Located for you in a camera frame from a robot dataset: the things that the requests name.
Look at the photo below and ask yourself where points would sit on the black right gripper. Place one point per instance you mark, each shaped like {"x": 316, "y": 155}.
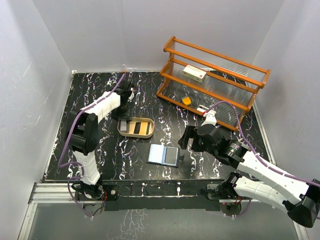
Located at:
{"x": 190, "y": 133}

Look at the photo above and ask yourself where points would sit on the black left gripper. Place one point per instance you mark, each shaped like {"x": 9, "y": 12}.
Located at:
{"x": 126, "y": 115}

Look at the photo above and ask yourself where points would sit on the stack of credit cards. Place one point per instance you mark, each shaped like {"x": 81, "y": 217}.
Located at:
{"x": 123, "y": 127}

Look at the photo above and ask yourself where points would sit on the black credit card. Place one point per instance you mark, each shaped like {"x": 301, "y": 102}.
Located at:
{"x": 171, "y": 156}

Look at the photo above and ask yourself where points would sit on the black blue card holder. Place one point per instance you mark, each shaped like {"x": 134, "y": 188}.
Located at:
{"x": 157, "y": 155}

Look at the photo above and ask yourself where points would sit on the beige oval plastic tray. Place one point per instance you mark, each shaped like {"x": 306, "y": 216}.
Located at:
{"x": 146, "y": 129}

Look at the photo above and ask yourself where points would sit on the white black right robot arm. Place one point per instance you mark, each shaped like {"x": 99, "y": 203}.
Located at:
{"x": 255, "y": 177}

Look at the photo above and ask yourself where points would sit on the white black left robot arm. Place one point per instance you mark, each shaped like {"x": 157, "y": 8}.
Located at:
{"x": 83, "y": 132}

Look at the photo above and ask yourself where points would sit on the black card in tray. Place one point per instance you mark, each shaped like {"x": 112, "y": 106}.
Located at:
{"x": 137, "y": 128}

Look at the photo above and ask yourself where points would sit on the white black small device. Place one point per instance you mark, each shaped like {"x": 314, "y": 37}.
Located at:
{"x": 201, "y": 108}

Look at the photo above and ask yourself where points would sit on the small orange yellow block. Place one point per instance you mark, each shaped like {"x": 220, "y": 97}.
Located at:
{"x": 186, "y": 100}

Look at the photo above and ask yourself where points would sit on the orange wooden shelf rack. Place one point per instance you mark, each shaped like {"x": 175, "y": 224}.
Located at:
{"x": 230, "y": 85}

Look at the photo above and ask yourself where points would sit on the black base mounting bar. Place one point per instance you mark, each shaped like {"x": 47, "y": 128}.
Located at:
{"x": 171, "y": 194}

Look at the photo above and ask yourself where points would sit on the white red small box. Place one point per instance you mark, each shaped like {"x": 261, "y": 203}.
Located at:
{"x": 194, "y": 73}

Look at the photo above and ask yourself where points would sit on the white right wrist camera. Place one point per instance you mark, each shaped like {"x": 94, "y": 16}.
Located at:
{"x": 210, "y": 118}

